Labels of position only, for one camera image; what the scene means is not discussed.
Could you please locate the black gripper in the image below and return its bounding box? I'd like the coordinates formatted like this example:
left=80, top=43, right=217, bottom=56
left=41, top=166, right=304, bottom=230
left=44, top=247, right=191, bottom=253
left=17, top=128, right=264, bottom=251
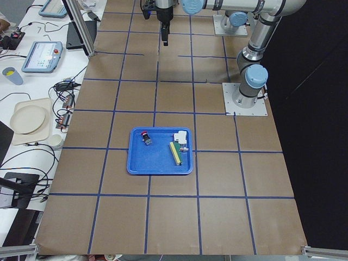
left=156, top=6, right=173, bottom=46

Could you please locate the red emergency stop button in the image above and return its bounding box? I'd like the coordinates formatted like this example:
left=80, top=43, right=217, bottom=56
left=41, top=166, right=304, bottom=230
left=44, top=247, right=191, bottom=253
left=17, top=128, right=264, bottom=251
left=140, top=131, right=152, bottom=146

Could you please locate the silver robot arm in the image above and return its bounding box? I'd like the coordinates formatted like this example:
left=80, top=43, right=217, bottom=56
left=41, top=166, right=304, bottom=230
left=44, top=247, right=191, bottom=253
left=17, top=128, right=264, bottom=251
left=221, top=10, right=248, bottom=34
left=181, top=1, right=305, bottom=109

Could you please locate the black power adapter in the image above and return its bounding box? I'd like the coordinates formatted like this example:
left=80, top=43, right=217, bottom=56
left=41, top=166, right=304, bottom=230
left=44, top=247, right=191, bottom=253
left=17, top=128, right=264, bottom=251
left=87, top=11, right=101, bottom=22

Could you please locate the black laptop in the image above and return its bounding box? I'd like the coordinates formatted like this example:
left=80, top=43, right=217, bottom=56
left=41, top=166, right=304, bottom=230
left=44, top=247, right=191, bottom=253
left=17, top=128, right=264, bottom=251
left=66, top=21, right=97, bottom=49

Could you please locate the far blue teach pendant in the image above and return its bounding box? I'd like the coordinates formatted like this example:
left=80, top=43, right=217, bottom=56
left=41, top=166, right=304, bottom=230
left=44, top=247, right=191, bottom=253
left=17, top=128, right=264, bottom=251
left=39, top=0, right=67, bottom=18

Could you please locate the blue teach pendant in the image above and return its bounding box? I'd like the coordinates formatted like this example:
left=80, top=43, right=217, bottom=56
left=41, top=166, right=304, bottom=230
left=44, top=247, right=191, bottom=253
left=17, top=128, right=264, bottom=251
left=39, top=0, right=67, bottom=18
left=21, top=41, right=63, bottom=73

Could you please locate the white electrical relay block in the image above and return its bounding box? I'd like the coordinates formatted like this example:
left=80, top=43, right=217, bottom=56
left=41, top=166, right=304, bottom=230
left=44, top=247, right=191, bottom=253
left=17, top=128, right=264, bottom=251
left=173, top=130, right=187, bottom=146

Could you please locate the green yellow terminal block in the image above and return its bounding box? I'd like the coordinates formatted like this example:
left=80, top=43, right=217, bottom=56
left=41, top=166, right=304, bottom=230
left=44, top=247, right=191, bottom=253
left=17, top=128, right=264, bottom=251
left=169, top=141, right=189, bottom=165

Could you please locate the blue plastic tray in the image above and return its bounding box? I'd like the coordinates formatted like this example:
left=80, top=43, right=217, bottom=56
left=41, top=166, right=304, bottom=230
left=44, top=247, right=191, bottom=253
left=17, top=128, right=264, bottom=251
left=127, top=127, right=193, bottom=176

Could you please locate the near blue teach pendant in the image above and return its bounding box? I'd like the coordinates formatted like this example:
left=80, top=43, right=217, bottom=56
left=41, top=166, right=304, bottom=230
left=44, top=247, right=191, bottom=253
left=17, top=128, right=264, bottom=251
left=21, top=41, right=63, bottom=73

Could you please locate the white paper cup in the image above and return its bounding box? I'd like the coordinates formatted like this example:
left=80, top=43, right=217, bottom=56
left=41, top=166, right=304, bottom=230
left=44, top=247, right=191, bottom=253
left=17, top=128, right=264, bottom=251
left=48, top=134, right=64, bottom=150

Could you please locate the grey blue plastic cup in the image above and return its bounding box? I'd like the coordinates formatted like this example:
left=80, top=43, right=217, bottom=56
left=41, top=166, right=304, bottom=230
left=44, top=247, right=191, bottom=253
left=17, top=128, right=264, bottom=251
left=2, top=67, right=23, bottom=85

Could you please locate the beige rectangular tray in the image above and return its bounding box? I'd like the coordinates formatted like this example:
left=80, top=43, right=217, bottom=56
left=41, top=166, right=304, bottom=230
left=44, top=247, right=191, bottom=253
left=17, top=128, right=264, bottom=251
left=11, top=98, right=52, bottom=145

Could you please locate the beige round plate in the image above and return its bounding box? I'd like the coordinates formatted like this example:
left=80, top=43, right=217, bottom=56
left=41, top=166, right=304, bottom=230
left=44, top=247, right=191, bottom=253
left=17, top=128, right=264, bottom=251
left=10, top=105, right=45, bottom=134

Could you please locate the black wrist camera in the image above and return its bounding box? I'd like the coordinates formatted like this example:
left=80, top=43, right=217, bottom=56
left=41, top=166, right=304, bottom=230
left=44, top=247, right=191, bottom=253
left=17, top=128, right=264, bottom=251
left=140, top=0, right=157, bottom=20

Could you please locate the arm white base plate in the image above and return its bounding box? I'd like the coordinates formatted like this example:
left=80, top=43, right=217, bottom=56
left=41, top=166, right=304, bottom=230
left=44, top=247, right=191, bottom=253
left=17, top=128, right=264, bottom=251
left=213, top=15, right=248, bottom=37
left=222, top=83, right=268, bottom=116

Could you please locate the aluminium frame post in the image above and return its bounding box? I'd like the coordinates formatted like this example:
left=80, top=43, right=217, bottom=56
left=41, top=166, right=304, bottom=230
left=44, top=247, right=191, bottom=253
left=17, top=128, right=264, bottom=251
left=62, top=0, right=95, bottom=57

